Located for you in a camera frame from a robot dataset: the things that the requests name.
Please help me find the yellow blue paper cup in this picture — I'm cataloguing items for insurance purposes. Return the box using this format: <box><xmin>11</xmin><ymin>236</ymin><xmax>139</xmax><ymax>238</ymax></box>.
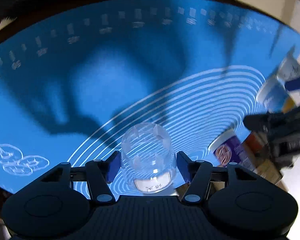
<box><xmin>256</xmin><ymin>76</ymin><xmax>296</xmax><ymax>113</ymax></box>

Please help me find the white calligraphy paper cup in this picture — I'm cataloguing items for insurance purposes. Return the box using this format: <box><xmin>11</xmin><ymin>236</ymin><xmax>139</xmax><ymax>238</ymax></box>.
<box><xmin>276</xmin><ymin>46</ymin><xmax>300</xmax><ymax>82</ymax></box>

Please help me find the blue purple paper cup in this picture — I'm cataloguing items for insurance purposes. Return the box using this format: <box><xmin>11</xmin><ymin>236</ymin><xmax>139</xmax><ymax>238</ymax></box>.
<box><xmin>208</xmin><ymin>129</ymin><xmax>255</xmax><ymax>171</ymax></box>

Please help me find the clear plastic cup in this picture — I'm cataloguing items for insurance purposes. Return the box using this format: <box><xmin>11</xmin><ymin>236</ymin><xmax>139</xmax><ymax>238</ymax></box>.
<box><xmin>121</xmin><ymin>122</ymin><xmax>177</xmax><ymax>194</ymax></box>

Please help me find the blue silicone baking mat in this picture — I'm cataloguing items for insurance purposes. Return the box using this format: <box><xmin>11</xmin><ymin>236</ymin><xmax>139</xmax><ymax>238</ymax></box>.
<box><xmin>0</xmin><ymin>0</ymin><xmax>300</xmax><ymax>192</ymax></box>

